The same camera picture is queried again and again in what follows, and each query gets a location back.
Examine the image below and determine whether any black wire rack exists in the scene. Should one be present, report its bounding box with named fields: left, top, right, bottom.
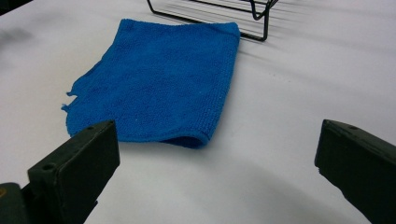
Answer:
left=146, top=0, right=280, bottom=42

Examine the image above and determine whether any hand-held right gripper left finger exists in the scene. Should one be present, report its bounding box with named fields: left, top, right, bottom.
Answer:
left=20, top=119, right=121, bottom=224

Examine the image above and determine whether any blue microfiber towel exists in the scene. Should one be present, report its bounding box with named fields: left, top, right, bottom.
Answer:
left=61, top=18, right=242, bottom=149

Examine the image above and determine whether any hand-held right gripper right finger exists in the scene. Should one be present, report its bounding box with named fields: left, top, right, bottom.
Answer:
left=314, top=119, right=396, bottom=224

